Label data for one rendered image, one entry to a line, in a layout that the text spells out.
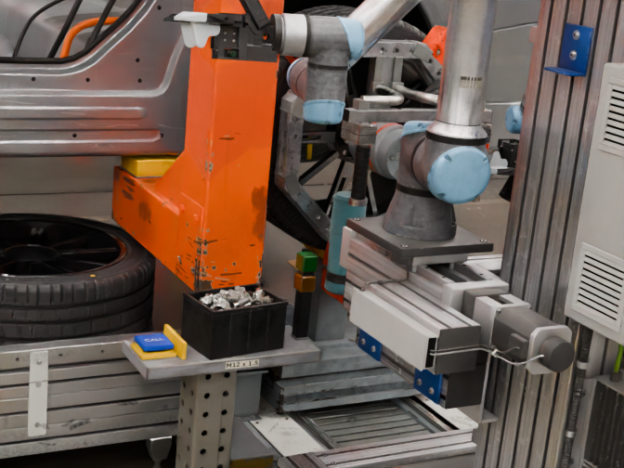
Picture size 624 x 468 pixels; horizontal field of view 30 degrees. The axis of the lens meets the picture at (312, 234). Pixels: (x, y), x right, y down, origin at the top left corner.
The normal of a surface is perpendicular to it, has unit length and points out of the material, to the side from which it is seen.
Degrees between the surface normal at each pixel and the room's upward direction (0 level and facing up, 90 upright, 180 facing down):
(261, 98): 90
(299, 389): 90
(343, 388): 90
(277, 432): 0
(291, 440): 0
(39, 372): 90
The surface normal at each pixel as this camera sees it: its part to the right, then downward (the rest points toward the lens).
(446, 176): 0.22, 0.41
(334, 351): 0.09, -0.96
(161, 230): -0.88, 0.04
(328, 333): 0.46, 0.29
